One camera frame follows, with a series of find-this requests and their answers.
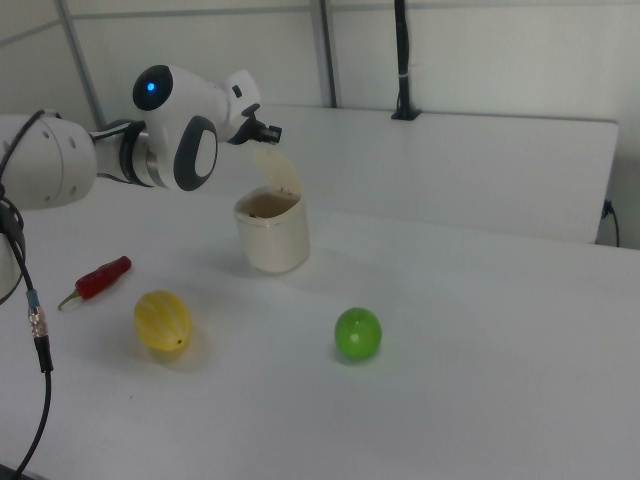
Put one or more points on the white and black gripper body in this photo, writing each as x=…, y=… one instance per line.
x=239, y=107

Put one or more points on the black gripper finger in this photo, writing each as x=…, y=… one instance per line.
x=266, y=140
x=272, y=130

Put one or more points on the cream garbage bin lid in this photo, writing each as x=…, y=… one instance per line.
x=276, y=167

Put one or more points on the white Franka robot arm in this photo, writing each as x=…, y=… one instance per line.
x=165, y=120

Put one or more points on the cream plastic garbage bin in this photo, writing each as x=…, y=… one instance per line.
x=275, y=240

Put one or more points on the black pole with clamp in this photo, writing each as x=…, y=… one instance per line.
x=403, y=60

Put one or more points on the white adjacent table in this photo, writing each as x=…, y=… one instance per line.
x=450, y=170

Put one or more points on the yellow striped toy melon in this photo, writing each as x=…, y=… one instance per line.
x=162, y=320

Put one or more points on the red toy chili pepper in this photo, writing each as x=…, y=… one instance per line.
x=102, y=277

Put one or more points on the green toy apple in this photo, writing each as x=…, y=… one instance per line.
x=358, y=335

